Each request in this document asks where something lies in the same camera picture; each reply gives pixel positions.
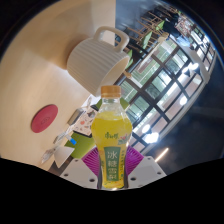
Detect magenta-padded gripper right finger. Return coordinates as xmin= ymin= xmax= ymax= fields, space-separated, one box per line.
xmin=124 ymin=145 xmax=168 ymax=190

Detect paper napkin with receipt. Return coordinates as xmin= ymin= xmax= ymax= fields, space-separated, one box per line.
xmin=40 ymin=146 xmax=59 ymax=164

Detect long linear ceiling light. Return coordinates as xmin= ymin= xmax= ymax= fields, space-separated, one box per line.
xmin=154 ymin=147 xmax=170 ymax=164

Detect wooden chairs with green seats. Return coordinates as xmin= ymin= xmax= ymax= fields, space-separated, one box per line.
xmin=123 ymin=9 xmax=171 ymax=71

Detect dark-framed window wall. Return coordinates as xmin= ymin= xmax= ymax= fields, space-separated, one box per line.
xmin=114 ymin=36 xmax=218 ymax=154

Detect white ribbed mug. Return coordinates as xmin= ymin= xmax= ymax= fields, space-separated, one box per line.
xmin=66 ymin=25 xmax=132 ymax=97

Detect small white flat device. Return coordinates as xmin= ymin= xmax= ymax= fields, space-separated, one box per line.
xmin=67 ymin=108 xmax=86 ymax=127

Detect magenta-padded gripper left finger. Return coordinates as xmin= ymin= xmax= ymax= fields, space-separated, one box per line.
xmin=59 ymin=146 xmax=102 ymax=190

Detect flat round red coaster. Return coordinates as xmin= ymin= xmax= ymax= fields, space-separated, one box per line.
xmin=30 ymin=104 xmax=59 ymax=134

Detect yellow drink bottle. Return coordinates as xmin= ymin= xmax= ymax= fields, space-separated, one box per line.
xmin=90 ymin=84 xmax=134 ymax=190

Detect small blue-capped white bottle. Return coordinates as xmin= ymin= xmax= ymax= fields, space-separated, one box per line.
xmin=63 ymin=133 xmax=78 ymax=146

